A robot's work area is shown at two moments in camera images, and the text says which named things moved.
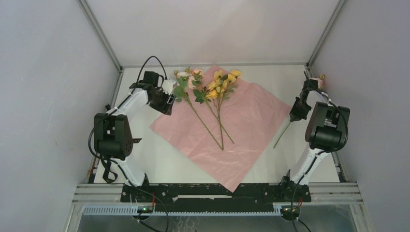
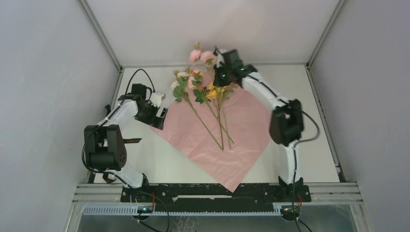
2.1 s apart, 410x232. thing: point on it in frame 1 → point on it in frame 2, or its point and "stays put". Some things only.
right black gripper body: (300, 109) → (223, 74)
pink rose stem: (320, 80) → (209, 58)
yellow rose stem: (220, 88) stays put
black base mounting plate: (207, 197) stays put
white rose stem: (181, 94) stays put
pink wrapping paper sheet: (223, 130) stays put
